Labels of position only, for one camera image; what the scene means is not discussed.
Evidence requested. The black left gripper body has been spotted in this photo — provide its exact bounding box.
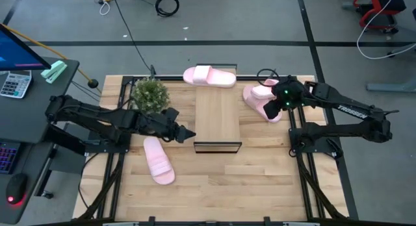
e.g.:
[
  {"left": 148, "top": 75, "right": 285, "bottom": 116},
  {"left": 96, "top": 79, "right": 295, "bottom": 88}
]
[{"left": 138, "top": 107, "right": 183, "bottom": 142}]

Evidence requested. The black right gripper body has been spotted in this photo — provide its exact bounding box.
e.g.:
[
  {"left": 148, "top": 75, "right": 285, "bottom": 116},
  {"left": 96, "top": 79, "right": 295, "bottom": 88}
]
[{"left": 271, "top": 75, "right": 308, "bottom": 110}]

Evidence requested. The pink slide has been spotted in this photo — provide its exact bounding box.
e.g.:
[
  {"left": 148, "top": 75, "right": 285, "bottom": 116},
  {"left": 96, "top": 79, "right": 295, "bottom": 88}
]
[
  {"left": 143, "top": 136, "right": 176, "bottom": 186},
  {"left": 242, "top": 78, "right": 283, "bottom": 123},
  {"left": 182, "top": 65, "right": 237, "bottom": 89}
]

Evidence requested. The green plant in black pot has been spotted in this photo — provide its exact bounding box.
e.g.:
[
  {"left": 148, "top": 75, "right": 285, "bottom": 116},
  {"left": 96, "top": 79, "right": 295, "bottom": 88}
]
[{"left": 131, "top": 77, "right": 172, "bottom": 115}]

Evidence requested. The grey table base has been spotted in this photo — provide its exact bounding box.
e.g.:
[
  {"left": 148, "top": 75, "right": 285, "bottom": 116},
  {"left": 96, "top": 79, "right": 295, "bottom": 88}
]
[{"left": 366, "top": 40, "right": 416, "bottom": 93}]

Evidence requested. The mint green stapler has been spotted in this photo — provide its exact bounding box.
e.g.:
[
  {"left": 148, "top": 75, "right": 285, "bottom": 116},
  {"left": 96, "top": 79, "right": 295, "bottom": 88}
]
[{"left": 40, "top": 59, "right": 68, "bottom": 84}]

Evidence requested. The black desk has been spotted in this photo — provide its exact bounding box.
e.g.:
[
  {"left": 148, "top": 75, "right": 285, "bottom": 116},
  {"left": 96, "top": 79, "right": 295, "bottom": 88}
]
[{"left": 0, "top": 56, "right": 81, "bottom": 225}]

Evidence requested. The red and black cart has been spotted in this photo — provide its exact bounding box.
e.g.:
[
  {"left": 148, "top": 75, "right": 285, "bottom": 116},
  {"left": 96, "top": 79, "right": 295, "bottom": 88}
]
[{"left": 341, "top": 0, "right": 407, "bottom": 34}]

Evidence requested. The grey calculator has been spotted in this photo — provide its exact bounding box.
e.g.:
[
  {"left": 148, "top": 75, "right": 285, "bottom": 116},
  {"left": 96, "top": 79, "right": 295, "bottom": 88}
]
[{"left": 0, "top": 69, "right": 33, "bottom": 99}]

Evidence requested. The black keyboard with coloured keys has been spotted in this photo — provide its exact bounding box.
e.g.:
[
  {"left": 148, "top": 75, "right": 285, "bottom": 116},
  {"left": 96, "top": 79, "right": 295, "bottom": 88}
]
[{"left": 0, "top": 140, "right": 21, "bottom": 175}]

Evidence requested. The black computer mouse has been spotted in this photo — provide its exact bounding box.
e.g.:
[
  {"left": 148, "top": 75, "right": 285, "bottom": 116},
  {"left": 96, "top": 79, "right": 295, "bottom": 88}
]
[{"left": 5, "top": 173, "right": 29, "bottom": 206}]

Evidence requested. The computer monitor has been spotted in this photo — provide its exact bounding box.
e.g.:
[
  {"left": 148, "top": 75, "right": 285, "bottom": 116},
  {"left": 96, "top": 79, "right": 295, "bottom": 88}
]
[{"left": 0, "top": 23, "right": 52, "bottom": 72}]

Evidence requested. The looped black cable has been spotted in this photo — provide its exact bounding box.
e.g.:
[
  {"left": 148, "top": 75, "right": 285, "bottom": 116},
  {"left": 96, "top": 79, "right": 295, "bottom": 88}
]
[{"left": 255, "top": 68, "right": 281, "bottom": 88}]

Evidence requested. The wooden shelf with black frame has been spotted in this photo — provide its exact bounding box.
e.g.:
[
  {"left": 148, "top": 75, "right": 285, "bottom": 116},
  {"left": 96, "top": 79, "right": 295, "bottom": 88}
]
[{"left": 193, "top": 63, "right": 243, "bottom": 155}]

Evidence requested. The black aluminium rig frame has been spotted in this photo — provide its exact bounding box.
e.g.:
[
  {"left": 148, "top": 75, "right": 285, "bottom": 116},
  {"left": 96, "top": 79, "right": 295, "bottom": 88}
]
[{"left": 73, "top": 75, "right": 350, "bottom": 226}]

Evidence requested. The yellow cable with black ball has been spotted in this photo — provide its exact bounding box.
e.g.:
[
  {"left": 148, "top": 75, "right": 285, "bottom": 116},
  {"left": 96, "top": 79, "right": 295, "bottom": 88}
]
[{"left": 1, "top": 23, "right": 100, "bottom": 90}]

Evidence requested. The long white cable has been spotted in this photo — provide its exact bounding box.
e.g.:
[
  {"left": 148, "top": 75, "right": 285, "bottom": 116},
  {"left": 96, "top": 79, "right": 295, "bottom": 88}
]
[{"left": 356, "top": 0, "right": 416, "bottom": 60}]

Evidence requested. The thin black floor cable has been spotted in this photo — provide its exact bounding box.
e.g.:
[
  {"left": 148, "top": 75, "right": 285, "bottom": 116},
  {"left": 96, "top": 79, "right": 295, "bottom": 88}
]
[{"left": 111, "top": 0, "right": 153, "bottom": 76}]

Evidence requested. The coiled black cable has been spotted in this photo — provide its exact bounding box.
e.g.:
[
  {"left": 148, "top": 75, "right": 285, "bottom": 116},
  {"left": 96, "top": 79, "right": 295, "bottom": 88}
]
[{"left": 154, "top": 0, "right": 180, "bottom": 18}]

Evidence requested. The white and yellow cable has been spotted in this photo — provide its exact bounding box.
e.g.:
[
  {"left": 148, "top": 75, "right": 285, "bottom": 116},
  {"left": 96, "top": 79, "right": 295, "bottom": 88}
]
[{"left": 89, "top": 0, "right": 131, "bottom": 16}]

